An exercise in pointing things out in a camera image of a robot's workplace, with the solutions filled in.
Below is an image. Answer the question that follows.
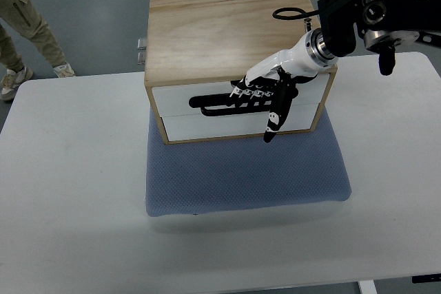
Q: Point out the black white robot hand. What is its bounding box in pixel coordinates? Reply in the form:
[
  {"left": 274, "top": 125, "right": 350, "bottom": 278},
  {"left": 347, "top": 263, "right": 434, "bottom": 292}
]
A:
[{"left": 229, "top": 28, "right": 338, "bottom": 143}]

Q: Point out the white drawer black handle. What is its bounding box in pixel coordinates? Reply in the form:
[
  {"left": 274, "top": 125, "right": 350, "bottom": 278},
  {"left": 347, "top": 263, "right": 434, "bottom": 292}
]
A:
[{"left": 152, "top": 73, "right": 330, "bottom": 117}]

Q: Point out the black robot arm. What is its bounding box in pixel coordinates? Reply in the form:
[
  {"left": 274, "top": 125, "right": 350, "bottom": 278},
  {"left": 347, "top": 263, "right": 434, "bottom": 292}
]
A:
[{"left": 273, "top": 0, "right": 440, "bottom": 76}]

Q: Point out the white lower drawer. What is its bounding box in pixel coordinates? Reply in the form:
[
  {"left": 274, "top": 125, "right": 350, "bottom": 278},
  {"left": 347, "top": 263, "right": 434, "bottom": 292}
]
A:
[{"left": 163, "top": 104, "right": 318, "bottom": 141}]

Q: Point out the wooden drawer cabinet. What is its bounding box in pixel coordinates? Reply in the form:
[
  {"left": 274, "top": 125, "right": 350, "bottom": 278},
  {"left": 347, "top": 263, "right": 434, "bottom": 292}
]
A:
[{"left": 144, "top": 0, "right": 338, "bottom": 145}]

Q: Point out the blue textured mat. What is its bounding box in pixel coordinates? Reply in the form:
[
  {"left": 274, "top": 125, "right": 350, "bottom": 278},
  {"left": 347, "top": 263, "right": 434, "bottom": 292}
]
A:
[{"left": 145, "top": 112, "right": 351, "bottom": 217}]

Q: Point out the grey metal clamp lower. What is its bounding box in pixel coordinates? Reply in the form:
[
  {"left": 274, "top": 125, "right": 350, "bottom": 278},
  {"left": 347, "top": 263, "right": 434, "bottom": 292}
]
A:
[{"left": 137, "top": 51, "right": 146, "bottom": 65}]

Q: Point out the grey metal clamp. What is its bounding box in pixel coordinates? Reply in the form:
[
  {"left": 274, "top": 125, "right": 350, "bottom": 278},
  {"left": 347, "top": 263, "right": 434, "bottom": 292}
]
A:
[
  {"left": 137, "top": 51, "right": 146, "bottom": 65},
  {"left": 137, "top": 38, "right": 147, "bottom": 50}
]

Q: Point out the grey metal clamp upper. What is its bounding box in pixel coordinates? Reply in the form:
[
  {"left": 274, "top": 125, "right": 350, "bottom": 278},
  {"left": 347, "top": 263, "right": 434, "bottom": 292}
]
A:
[{"left": 137, "top": 38, "right": 147, "bottom": 50}]

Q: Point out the white table leg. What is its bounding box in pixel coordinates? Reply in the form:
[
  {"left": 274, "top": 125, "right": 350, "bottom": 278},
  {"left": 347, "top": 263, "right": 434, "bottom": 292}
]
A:
[{"left": 358, "top": 280, "right": 378, "bottom": 294}]

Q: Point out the person in beige trousers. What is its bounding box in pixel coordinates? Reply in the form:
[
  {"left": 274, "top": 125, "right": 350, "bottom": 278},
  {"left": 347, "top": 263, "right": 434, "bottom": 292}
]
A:
[{"left": 1, "top": 0, "right": 76, "bottom": 102}]

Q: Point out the black bracket under table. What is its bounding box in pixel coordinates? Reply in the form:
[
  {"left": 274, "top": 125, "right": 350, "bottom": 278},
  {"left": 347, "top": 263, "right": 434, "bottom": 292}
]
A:
[{"left": 411, "top": 273, "right": 441, "bottom": 284}]

